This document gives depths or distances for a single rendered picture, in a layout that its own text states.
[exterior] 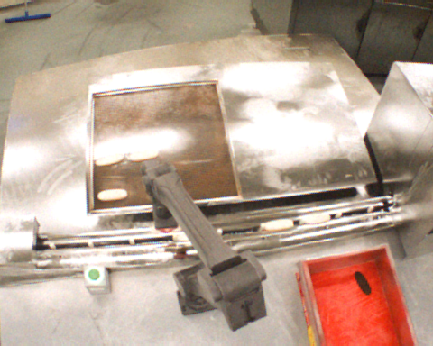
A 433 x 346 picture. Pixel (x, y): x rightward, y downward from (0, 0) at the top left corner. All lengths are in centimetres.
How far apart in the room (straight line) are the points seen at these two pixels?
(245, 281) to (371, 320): 69
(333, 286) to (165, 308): 54
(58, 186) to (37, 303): 47
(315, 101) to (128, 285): 99
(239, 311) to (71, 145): 109
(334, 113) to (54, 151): 113
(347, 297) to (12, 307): 111
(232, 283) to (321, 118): 99
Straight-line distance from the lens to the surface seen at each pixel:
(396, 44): 334
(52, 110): 180
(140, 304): 122
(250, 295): 73
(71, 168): 153
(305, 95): 162
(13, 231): 134
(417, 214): 134
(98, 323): 123
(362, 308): 131
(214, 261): 73
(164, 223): 110
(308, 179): 140
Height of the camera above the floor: 197
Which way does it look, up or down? 52 degrees down
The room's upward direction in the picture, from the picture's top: 5 degrees clockwise
